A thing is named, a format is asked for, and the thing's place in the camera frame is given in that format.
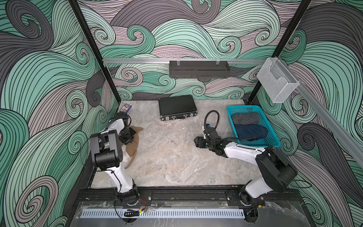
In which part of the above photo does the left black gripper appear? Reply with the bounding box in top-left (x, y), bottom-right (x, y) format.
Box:
top-left (118, 127), bottom-right (137, 145)

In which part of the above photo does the tan brown skirt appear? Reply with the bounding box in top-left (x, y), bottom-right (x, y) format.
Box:
top-left (124, 126), bottom-right (144, 169)

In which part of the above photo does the dark blue denim skirt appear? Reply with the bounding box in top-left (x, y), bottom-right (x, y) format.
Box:
top-left (235, 124), bottom-right (268, 141)

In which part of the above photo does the grey polka dot skirt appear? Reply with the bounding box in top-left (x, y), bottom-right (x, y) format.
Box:
top-left (231, 112), bottom-right (260, 125)

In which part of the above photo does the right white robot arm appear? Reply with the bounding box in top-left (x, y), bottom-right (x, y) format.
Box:
top-left (194, 125), bottom-right (298, 207)

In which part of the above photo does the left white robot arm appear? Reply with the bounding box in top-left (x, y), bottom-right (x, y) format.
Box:
top-left (89, 112), bottom-right (139, 205)

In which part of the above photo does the purple card box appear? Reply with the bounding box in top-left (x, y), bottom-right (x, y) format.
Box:
top-left (120, 104), bottom-right (132, 114)

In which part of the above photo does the black hard case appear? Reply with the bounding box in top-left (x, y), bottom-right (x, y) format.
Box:
top-left (158, 95), bottom-right (198, 121)

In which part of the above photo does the teal plastic basket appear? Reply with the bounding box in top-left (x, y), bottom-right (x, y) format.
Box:
top-left (227, 105), bottom-right (281, 148)

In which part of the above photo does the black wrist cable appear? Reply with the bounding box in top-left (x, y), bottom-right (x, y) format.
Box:
top-left (203, 110), bottom-right (257, 142)

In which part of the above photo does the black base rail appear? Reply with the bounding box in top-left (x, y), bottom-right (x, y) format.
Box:
top-left (76, 184), bottom-right (301, 206)

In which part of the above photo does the grey perforated wall shelf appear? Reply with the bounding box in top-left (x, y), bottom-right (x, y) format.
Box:
top-left (169, 61), bottom-right (231, 81)

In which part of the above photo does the aluminium back rail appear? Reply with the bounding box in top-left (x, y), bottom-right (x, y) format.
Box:
top-left (102, 58), bottom-right (266, 65)

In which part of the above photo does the clear mesh wall holder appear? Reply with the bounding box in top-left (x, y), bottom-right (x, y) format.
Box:
top-left (257, 57), bottom-right (300, 104)

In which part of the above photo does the white slotted cable duct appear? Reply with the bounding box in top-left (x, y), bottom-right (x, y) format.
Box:
top-left (80, 208), bottom-right (245, 219)

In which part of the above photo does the black left corner post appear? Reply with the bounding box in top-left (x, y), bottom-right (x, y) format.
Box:
top-left (68, 0), bottom-right (121, 104)

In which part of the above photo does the black corner post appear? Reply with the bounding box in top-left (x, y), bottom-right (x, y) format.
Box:
top-left (246, 0), bottom-right (311, 105)
top-left (68, 0), bottom-right (121, 104)

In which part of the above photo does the aluminium side rail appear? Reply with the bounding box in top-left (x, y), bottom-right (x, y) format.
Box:
top-left (283, 61), bottom-right (363, 166)

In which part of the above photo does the black right corner post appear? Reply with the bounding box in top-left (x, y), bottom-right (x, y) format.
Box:
top-left (246, 0), bottom-right (311, 105)

